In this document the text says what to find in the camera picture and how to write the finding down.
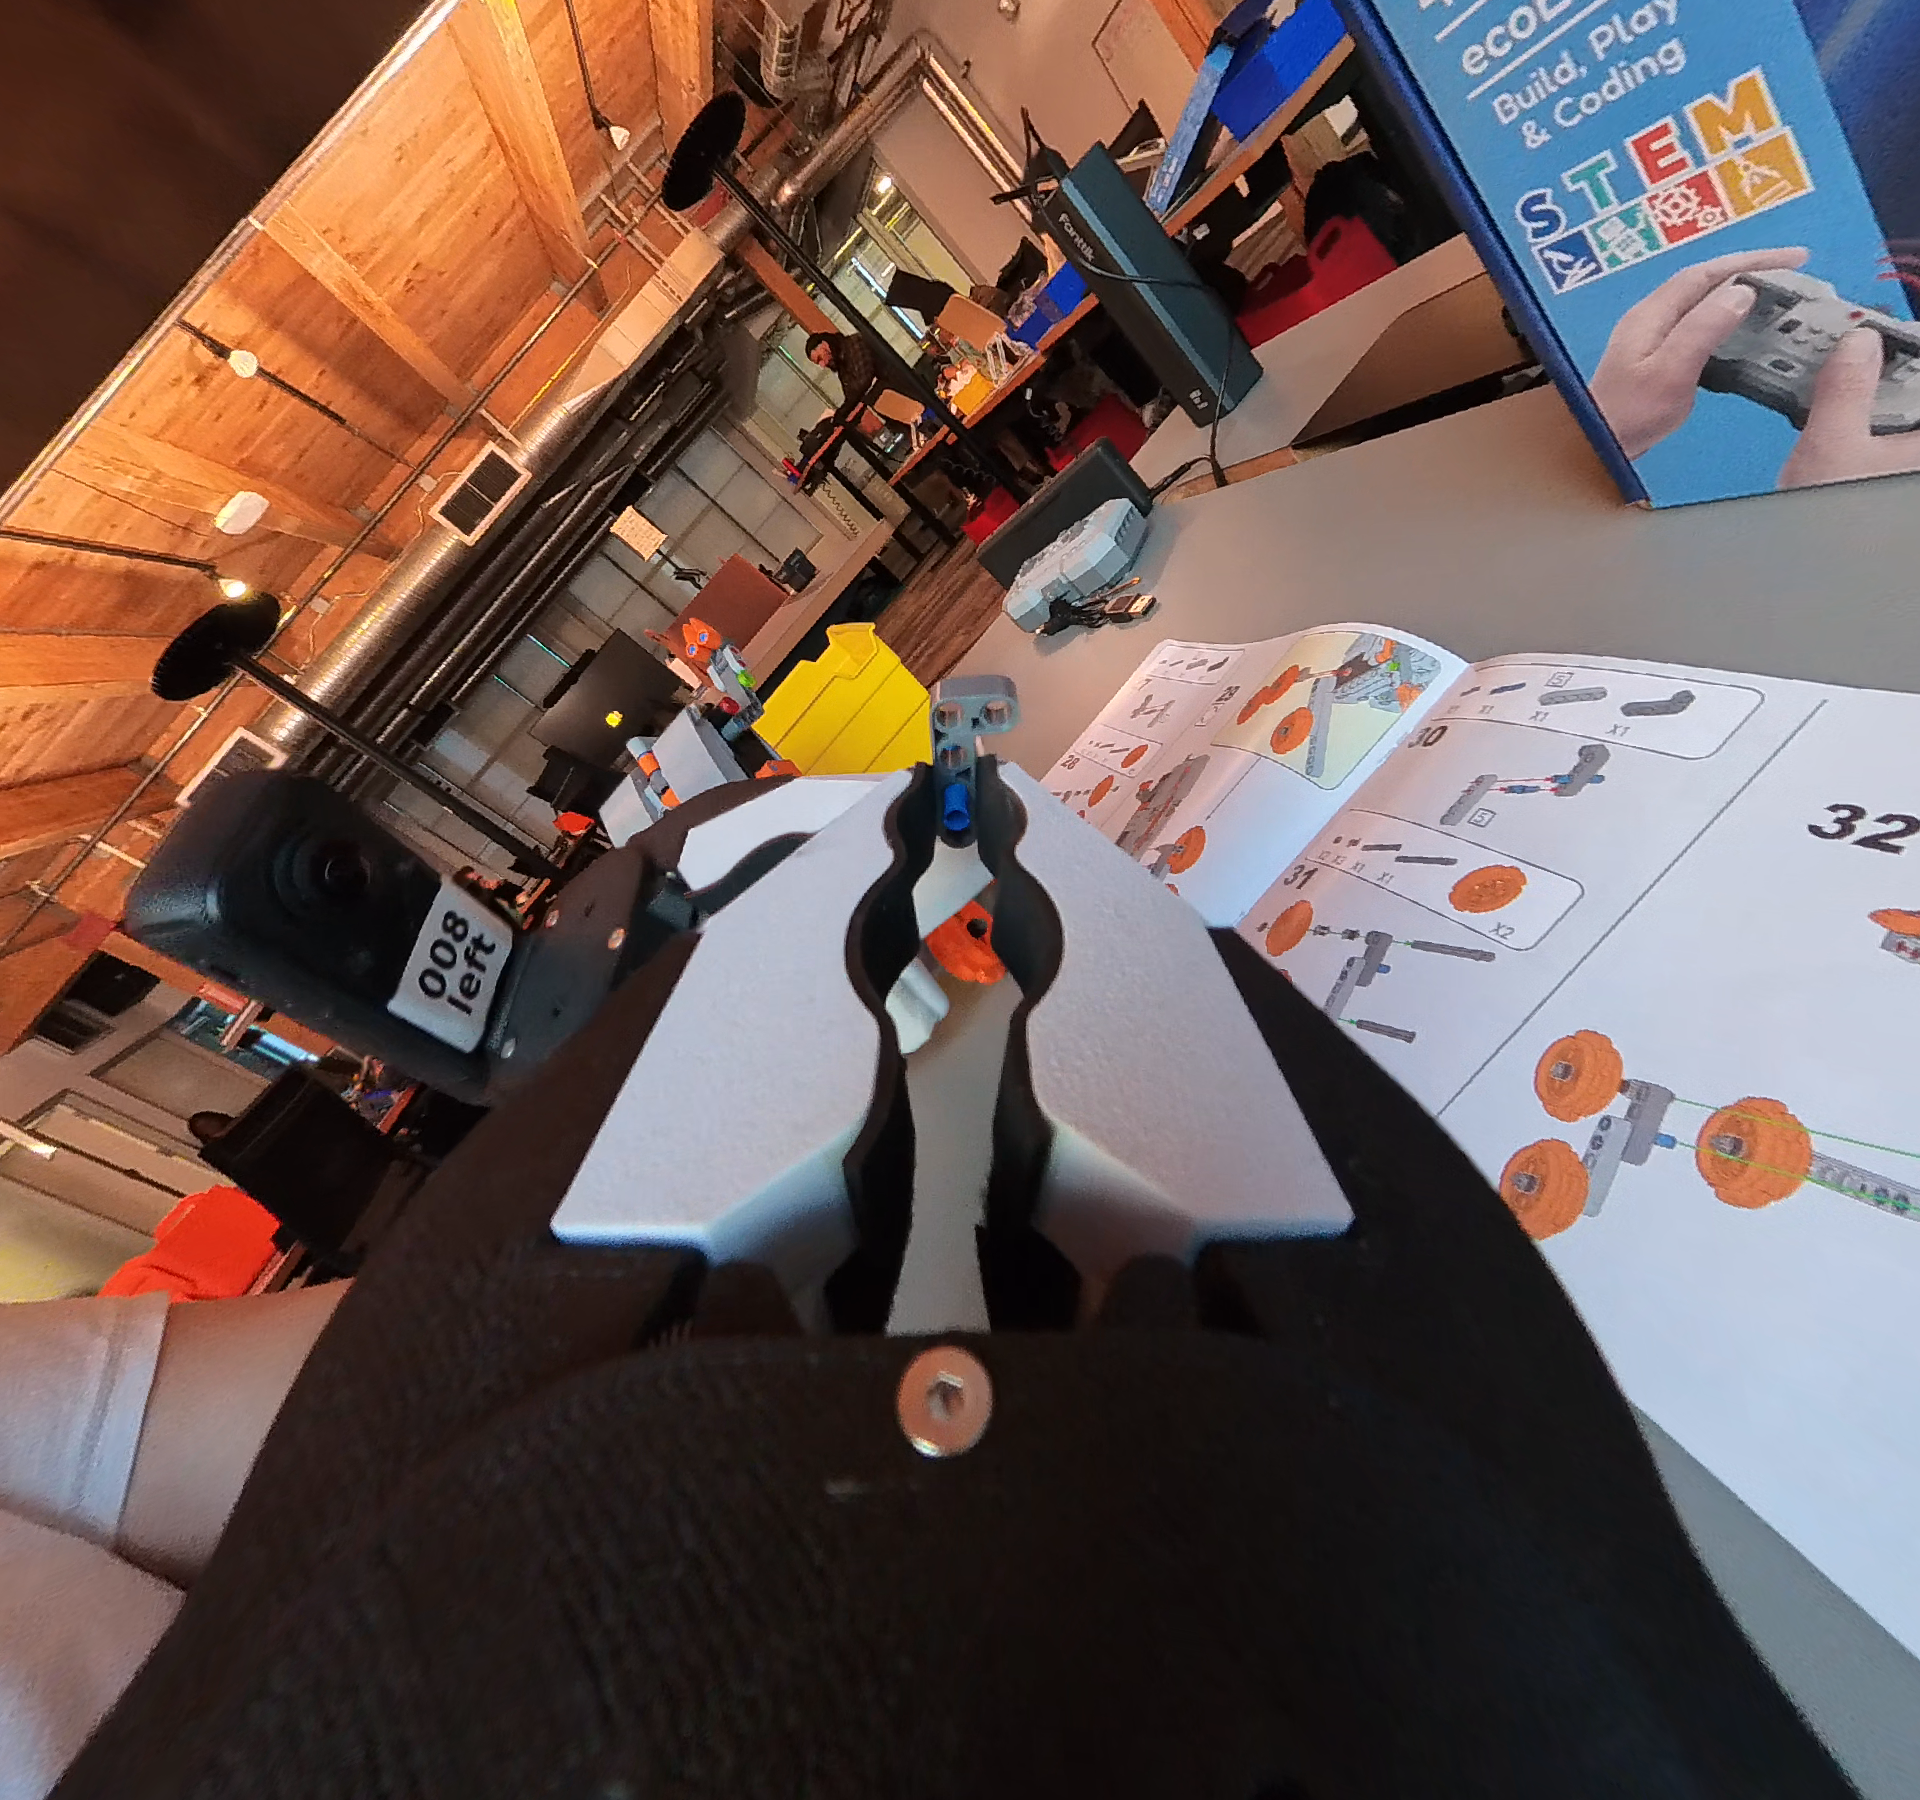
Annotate open white instruction booklet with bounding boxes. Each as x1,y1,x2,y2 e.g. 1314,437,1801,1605
1043,622,1920,1660

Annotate grey angled building beam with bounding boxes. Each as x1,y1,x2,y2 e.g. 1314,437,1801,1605
929,672,1022,784

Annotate silver air duct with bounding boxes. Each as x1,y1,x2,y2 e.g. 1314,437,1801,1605
261,29,932,765

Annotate neighbouring desk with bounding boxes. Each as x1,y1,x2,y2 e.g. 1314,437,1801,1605
1124,233,1548,488

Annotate dark computer tower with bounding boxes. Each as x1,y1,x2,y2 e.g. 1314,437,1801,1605
1035,143,1263,425

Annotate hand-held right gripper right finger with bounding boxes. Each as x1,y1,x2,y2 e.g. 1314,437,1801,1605
978,763,1354,1336

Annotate large red storage bin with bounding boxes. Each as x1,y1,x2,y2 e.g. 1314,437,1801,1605
1238,212,1403,348

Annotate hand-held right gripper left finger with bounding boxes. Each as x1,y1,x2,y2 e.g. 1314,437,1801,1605
548,765,920,1336

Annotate person's left forearm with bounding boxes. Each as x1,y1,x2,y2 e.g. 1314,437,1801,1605
118,1276,361,1584

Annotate grey desk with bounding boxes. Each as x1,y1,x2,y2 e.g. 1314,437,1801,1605
901,367,1920,1800

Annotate white air vent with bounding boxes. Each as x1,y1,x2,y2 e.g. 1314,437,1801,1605
427,440,534,543

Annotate yellow storage bin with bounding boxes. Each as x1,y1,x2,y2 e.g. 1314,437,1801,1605
750,619,940,780

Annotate blue storage bins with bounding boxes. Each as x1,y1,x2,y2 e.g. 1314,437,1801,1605
1163,0,1351,202

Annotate orange plastic object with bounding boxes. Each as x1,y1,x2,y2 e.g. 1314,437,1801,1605
97,1187,281,1298

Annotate black monitor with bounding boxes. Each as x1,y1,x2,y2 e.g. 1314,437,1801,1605
531,628,664,769

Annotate black rectangular box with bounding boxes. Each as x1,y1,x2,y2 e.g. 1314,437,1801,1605
975,437,1154,592

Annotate black power cable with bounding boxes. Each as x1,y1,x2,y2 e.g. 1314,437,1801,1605
1148,316,1271,498

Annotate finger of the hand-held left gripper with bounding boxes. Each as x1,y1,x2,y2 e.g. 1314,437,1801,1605
886,853,995,1054
658,775,890,932

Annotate orange toy wheel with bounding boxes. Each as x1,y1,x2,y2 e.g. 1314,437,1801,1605
920,900,1001,987

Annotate blue robot kit box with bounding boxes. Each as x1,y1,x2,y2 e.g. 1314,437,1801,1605
1268,0,1920,513

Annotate wooden work table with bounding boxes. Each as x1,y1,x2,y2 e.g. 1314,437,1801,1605
886,73,1367,483

